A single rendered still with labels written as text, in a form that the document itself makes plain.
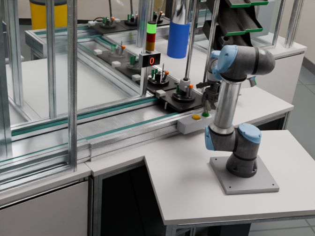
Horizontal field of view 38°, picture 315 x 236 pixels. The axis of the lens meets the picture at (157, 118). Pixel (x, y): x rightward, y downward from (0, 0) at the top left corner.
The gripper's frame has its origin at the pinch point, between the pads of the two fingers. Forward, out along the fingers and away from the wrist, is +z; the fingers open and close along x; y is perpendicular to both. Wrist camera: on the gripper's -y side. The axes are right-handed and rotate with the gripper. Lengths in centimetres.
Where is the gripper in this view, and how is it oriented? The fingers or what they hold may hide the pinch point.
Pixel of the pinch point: (206, 110)
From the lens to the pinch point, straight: 253.4
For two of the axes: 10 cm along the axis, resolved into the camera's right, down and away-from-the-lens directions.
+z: -0.9, 8.7, 4.8
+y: 5.9, 4.3, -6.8
